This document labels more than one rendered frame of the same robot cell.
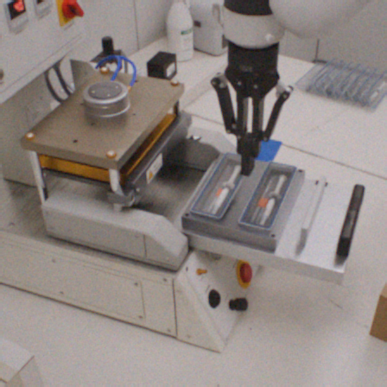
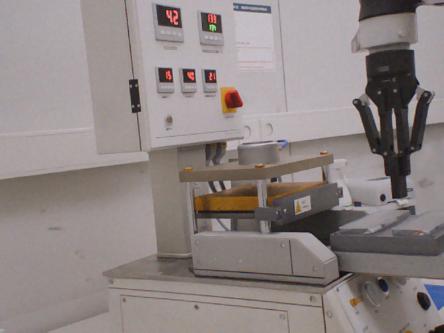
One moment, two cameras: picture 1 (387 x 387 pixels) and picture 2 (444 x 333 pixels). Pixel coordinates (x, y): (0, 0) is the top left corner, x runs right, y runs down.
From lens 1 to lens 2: 0.54 m
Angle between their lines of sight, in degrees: 38
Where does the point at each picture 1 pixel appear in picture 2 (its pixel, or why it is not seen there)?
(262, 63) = (398, 61)
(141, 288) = (287, 323)
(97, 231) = (242, 252)
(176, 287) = (326, 306)
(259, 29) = (391, 27)
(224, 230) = (376, 240)
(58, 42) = (219, 125)
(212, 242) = (364, 257)
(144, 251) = (291, 265)
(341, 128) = not seen: outside the picture
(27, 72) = (191, 133)
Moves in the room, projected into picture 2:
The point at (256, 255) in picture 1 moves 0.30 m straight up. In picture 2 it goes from (416, 262) to (400, 55)
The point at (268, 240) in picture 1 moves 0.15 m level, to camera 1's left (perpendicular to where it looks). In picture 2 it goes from (427, 242) to (321, 244)
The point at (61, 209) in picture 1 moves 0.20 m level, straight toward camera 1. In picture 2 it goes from (210, 235) to (221, 258)
